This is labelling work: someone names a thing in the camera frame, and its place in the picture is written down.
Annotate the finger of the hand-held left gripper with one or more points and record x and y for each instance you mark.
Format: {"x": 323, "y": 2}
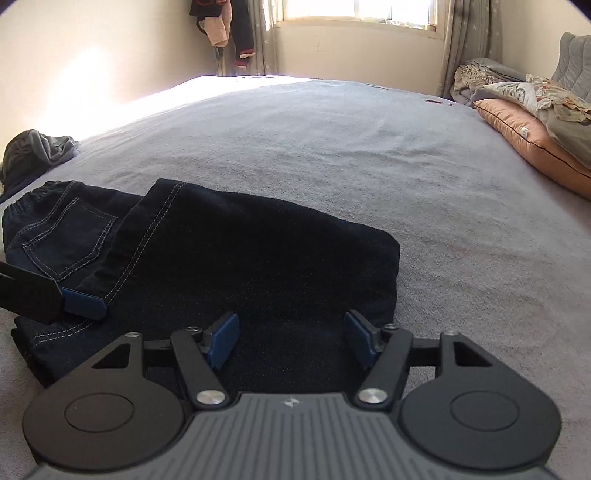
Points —
{"x": 83, "y": 302}

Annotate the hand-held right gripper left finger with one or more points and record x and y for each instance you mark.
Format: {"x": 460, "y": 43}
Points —
{"x": 224, "y": 341}

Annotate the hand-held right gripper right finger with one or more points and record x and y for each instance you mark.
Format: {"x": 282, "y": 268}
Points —
{"x": 360, "y": 339}

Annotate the dark blue jeans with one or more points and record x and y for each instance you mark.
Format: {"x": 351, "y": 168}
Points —
{"x": 231, "y": 258}

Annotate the hanging dark clothes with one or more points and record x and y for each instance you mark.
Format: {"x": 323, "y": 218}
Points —
{"x": 242, "y": 32}

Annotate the crumpled grey cloth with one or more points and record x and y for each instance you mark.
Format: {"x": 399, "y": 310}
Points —
{"x": 37, "y": 147}

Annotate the grey bed blanket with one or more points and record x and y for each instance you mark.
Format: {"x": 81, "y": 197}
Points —
{"x": 300, "y": 152}

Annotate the small red object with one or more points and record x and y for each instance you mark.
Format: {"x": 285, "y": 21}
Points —
{"x": 441, "y": 101}

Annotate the orange pillow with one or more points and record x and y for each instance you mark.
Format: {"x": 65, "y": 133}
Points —
{"x": 531, "y": 138}

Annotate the floral grey bedding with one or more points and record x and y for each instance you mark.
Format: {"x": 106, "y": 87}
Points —
{"x": 475, "y": 76}

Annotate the grey star curtain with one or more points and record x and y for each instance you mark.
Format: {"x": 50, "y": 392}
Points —
{"x": 471, "y": 37}
{"x": 268, "y": 46}

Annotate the folded patterned quilt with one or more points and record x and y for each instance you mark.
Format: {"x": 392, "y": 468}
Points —
{"x": 568, "y": 124}

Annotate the hanging pink garment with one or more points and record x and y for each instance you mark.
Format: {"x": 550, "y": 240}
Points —
{"x": 217, "y": 30}

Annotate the window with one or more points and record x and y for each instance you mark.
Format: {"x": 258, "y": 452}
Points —
{"x": 360, "y": 9}

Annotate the grey quilted headboard cover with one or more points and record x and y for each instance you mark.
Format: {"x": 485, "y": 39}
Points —
{"x": 572, "y": 60}

